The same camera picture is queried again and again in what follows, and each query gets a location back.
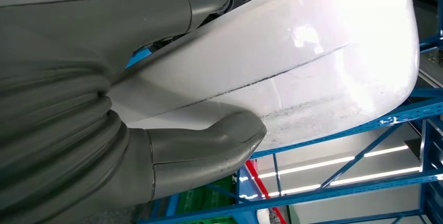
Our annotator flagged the blue metal shelf rack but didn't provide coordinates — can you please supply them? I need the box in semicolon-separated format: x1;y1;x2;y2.
136;0;443;224

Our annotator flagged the green plastic crate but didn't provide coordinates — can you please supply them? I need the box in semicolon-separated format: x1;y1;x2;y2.
176;176;240;224

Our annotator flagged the red barrier belt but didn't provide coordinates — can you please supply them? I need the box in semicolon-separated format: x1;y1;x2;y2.
244;159;288;224

